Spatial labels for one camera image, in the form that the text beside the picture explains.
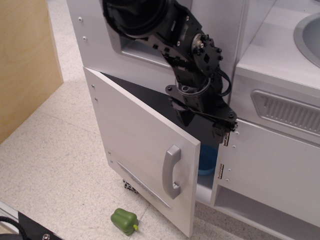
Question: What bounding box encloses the silver fridge emblem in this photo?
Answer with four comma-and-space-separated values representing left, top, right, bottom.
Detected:
117, 161, 172, 209

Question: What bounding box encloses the silver vent panel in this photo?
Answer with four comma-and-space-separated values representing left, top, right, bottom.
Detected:
250, 89, 320, 136

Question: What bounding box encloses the grey toy sink basin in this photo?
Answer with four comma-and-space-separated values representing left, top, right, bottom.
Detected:
293, 12, 320, 68

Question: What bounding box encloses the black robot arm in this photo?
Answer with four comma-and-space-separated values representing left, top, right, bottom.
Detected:
102, 0, 237, 144

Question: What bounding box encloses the silver fridge door handle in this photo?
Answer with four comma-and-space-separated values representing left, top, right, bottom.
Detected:
162, 144, 181, 200

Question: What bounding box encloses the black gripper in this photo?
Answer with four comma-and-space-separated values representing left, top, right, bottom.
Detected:
165, 74, 238, 144

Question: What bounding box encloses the green toy bell pepper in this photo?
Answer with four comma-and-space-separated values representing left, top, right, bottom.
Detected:
110, 208, 139, 236

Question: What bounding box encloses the upper brass hinge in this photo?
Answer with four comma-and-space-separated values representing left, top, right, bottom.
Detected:
223, 132, 230, 147

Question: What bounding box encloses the white cabinet door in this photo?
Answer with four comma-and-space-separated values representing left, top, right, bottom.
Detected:
217, 120, 320, 226

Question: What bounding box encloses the lower brass hinge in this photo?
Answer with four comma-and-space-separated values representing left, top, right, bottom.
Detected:
217, 163, 224, 179

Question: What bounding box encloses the aluminium extrusion foot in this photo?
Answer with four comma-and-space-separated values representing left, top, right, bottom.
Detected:
122, 179, 138, 194

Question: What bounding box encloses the brass hinge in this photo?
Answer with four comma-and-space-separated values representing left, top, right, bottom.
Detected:
217, 163, 224, 179
223, 132, 230, 147

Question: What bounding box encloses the aluminium rail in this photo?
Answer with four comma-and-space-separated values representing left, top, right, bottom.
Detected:
0, 201, 19, 222

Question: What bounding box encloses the blue bowl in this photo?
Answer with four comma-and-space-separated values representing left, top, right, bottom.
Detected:
198, 144, 218, 176

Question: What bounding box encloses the black cable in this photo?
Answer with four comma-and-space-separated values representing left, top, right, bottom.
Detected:
0, 215, 29, 240

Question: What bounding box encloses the wooden board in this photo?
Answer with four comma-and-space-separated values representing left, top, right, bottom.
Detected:
0, 0, 63, 142

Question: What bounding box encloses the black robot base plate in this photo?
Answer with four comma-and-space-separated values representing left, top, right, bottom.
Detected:
0, 211, 65, 240

